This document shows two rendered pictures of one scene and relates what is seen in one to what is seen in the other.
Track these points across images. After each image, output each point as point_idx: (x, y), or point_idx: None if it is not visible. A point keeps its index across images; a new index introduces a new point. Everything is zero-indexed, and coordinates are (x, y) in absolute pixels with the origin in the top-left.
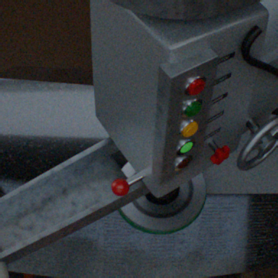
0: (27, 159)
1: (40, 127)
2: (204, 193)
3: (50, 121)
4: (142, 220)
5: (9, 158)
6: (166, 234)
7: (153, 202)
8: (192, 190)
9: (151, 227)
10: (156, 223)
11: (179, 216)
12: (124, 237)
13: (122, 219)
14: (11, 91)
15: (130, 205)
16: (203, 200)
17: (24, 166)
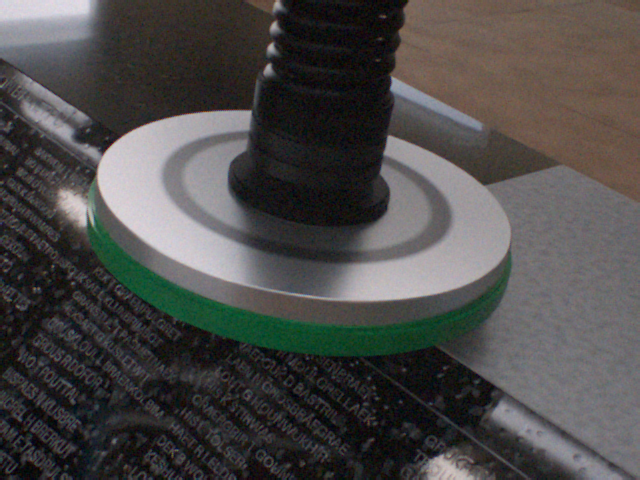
0: (72, 53)
1: (191, 52)
2: (454, 284)
3: (226, 60)
4: (128, 188)
5: (33, 32)
6: (213, 467)
7: (235, 179)
8: (413, 250)
9: (123, 216)
10: (159, 221)
11: (270, 261)
12: (79, 387)
13: (132, 308)
14: (211, 3)
15: (155, 153)
16: (425, 296)
17: (46, 53)
